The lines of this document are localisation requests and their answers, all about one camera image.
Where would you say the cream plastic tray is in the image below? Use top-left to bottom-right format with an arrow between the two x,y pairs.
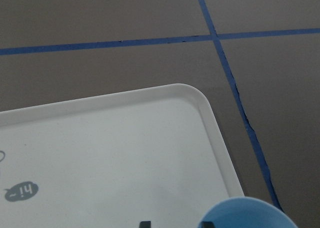
0,84 -> 243,227

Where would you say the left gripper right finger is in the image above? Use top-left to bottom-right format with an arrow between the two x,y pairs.
202,221 -> 214,228

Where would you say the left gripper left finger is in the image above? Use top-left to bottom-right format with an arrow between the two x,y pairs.
139,220 -> 151,228

